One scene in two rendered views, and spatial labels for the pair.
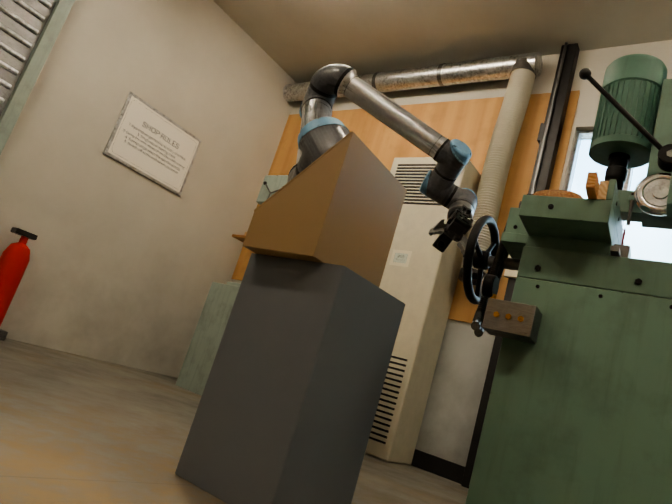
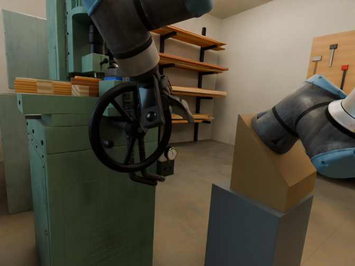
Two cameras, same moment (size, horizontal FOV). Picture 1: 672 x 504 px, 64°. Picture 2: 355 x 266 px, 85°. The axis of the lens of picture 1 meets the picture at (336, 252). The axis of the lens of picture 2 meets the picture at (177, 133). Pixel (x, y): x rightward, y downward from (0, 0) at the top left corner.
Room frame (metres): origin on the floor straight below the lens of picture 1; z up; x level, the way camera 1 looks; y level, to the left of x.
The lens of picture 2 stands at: (2.23, -0.19, 0.91)
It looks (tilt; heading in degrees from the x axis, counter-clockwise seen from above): 10 degrees down; 194
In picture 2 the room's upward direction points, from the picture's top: 3 degrees clockwise
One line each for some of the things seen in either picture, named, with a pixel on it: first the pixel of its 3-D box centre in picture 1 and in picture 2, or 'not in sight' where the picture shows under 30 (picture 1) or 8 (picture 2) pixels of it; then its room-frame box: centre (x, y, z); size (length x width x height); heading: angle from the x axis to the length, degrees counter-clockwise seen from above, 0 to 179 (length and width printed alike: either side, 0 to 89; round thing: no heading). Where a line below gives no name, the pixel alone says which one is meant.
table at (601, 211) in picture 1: (560, 248); (114, 105); (1.52, -0.63, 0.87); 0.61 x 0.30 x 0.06; 146
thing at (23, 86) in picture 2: (602, 232); (110, 92); (1.44, -0.71, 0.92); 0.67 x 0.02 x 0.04; 146
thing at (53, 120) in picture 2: (575, 269); (102, 116); (1.52, -0.69, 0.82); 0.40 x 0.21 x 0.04; 146
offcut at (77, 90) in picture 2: not in sight; (80, 91); (1.65, -0.69, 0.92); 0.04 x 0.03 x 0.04; 177
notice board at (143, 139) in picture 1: (156, 146); not in sight; (3.59, 1.41, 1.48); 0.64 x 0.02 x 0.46; 141
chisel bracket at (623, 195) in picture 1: (617, 207); (95, 66); (1.47, -0.76, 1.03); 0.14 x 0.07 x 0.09; 56
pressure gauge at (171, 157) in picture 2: (490, 289); (170, 154); (1.39, -0.42, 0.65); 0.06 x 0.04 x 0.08; 146
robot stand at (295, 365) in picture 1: (297, 383); (253, 244); (1.38, 0.00, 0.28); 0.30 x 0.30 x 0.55; 51
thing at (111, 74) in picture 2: not in sight; (125, 74); (1.56, -0.56, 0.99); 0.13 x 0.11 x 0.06; 146
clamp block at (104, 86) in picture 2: (533, 231); (123, 94); (1.57, -0.56, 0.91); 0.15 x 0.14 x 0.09; 146
